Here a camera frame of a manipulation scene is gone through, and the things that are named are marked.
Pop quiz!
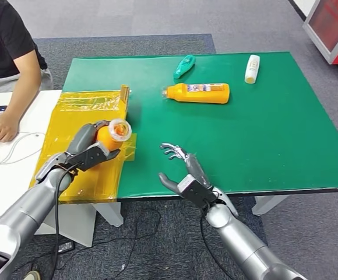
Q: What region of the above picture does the thin white cable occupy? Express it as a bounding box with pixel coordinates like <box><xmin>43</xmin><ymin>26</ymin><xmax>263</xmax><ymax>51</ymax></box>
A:
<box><xmin>0</xmin><ymin>132</ymin><xmax>46</xmax><ymax>166</ymax></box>

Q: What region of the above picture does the black power brick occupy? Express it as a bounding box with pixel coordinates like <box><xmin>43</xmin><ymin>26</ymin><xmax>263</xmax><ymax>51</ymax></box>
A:
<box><xmin>57</xmin><ymin>240</ymin><xmax>76</xmax><ymax>255</ymax></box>

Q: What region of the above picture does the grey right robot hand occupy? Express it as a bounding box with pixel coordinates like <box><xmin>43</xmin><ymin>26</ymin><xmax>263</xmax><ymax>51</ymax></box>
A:
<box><xmin>158</xmin><ymin>143</ymin><xmax>212</xmax><ymax>194</ymax></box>

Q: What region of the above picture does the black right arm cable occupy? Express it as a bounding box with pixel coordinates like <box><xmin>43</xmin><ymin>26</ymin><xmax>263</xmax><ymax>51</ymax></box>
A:
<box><xmin>199</xmin><ymin>202</ymin><xmax>231</xmax><ymax>280</ymax></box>

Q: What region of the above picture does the teal green bottle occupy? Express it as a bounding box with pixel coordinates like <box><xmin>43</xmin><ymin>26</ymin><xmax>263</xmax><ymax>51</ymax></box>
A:
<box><xmin>173</xmin><ymin>54</ymin><xmax>196</xmax><ymax>80</ymax></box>

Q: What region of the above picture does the orange detergent bottle white cap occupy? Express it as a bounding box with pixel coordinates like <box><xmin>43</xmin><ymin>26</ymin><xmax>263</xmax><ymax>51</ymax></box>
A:
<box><xmin>97</xmin><ymin>118</ymin><xmax>133</xmax><ymax>152</ymax></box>

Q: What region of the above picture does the small brown box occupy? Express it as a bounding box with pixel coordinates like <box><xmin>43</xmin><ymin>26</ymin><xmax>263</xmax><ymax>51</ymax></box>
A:
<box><xmin>120</xmin><ymin>85</ymin><xmax>131</xmax><ymax>104</ymax></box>

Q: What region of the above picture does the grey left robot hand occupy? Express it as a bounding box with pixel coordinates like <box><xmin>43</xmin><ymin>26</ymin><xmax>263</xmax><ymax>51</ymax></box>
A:
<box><xmin>67</xmin><ymin>120</ymin><xmax>121</xmax><ymax>160</ymax></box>

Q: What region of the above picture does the person's hand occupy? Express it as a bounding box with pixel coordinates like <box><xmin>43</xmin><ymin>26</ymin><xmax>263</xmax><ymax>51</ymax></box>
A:
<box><xmin>0</xmin><ymin>114</ymin><xmax>20</xmax><ymax>142</ymax></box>

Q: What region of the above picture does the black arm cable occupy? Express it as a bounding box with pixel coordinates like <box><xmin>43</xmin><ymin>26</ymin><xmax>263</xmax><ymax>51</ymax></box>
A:
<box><xmin>199</xmin><ymin>202</ymin><xmax>231</xmax><ymax>280</ymax></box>
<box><xmin>50</xmin><ymin>164</ymin><xmax>79</xmax><ymax>280</ymax></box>

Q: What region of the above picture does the person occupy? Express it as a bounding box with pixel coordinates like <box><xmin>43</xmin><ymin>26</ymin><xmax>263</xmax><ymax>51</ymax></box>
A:
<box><xmin>0</xmin><ymin>0</ymin><xmax>54</xmax><ymax>143</ymax></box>

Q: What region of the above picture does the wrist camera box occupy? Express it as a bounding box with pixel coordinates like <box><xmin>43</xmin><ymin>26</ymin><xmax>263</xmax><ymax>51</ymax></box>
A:
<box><xmin>65</xmin><ymin>143</ymin><xmax>110</xmax><ymax>173</ymax></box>
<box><xmin>177</xmin><ymin>174</ymin><xmax>218</xmax><ymax>209</ymax></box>

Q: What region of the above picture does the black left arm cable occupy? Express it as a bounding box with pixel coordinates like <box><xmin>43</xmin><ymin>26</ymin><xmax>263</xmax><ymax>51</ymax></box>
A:
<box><xmin>50</xmin><ymin>164</ymin><xmax>79</xmax><ymax>280</ymax></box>

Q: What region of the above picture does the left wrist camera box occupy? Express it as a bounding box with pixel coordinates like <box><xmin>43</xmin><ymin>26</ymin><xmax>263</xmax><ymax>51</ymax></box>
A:
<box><xmin>65</xmin><ymin>143</ymin><xmax>110</xmax><ymax>173</ymax></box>

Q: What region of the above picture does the orange detergent bottle clear cap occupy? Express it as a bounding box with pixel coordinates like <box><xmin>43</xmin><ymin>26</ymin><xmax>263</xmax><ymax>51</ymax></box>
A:
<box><xmin>161</xmin><ymin>82</ymin><xmax>231</xmax><ymax>105</ymax></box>

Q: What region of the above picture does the white cream bottle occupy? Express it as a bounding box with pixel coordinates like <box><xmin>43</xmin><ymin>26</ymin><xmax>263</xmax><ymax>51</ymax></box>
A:
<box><xmin>244</xmin><ymin>54</ymin><xmax>260</xmax><ymax>85</ymax></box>

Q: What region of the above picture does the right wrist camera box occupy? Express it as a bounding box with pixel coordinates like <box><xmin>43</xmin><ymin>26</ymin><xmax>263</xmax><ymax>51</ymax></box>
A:
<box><xmin>177</xmin><ymin>174</ymin><xmax>218</xmax><ymax>209</ymax></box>

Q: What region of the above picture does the red and white cabinet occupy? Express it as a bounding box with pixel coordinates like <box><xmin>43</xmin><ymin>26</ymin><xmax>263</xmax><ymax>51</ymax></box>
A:
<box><xmin>302</xmin><ymin>0</ymin><xmax>338</xmax><ymax>66</ymax></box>

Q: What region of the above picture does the black floor cable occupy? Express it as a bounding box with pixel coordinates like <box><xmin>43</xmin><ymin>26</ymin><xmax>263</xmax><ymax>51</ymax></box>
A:
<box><xmin>76</xmin><ymin>208</ymin><xmax>162</xmax><ymax>280</ymax></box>

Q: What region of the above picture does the white table leg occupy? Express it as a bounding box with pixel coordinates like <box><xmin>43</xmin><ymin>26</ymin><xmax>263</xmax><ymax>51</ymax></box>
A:
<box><xmin>91</xmin><ymin>201</ymin><xmax>125</xmax><ymax>228</ymax></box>
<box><xmin>250</xmin><ymin>195</ymin><xmax>289</xmax><ymax>216</ymax></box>

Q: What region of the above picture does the yellow plastic sheet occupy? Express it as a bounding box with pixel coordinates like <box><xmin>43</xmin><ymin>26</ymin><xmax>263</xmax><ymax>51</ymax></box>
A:
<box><xmin>29</xmin><ymin>89</ymin><xmax>137</xmax><ymax>204</ymax></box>

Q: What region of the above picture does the green table mat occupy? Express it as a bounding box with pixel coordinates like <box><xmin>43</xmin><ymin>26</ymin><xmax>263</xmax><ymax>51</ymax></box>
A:
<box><xmin>62</xmin><ymin>51</ymin><xmax>338</xmax><ymax>200</ymax></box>

